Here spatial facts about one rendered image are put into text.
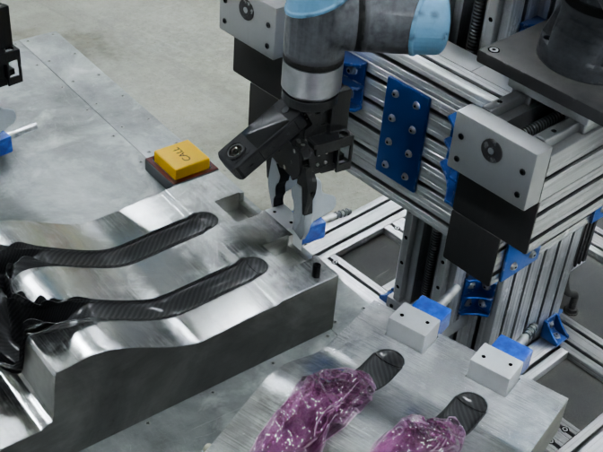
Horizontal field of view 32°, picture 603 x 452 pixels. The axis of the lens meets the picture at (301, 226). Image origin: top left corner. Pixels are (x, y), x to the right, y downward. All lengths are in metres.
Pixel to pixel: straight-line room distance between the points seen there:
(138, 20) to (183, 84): 0.46
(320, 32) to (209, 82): 2.18
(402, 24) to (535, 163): 0.26
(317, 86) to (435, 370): 0.36
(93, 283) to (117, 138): 0.48
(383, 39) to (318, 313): 0.34
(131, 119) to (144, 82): 1.69
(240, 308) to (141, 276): 0.13
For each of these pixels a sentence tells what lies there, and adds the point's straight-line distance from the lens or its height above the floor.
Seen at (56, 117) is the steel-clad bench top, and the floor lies 0.80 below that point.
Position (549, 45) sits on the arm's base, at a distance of 1.47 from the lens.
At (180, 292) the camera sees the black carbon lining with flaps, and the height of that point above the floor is 0.88.
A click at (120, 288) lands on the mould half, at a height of 0.89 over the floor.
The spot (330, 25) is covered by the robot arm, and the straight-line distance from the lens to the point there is 1.25.
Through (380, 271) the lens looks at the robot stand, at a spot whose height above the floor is 0.21.
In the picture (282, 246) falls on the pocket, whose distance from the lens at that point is 1.34.
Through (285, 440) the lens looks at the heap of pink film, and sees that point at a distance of 1.07.
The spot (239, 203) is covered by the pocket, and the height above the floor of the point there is 0.87.
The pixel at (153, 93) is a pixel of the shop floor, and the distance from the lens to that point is 3.35.
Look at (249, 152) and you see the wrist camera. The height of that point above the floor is 0.99.
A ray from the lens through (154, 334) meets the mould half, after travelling 1.18.
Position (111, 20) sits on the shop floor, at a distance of 3.79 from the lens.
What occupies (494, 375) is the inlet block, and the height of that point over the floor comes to 0.88.
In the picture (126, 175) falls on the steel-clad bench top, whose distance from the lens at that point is 1.59.
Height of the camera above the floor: 1.71
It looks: 38 degrees down
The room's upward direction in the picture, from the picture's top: 5 degrees clockwise
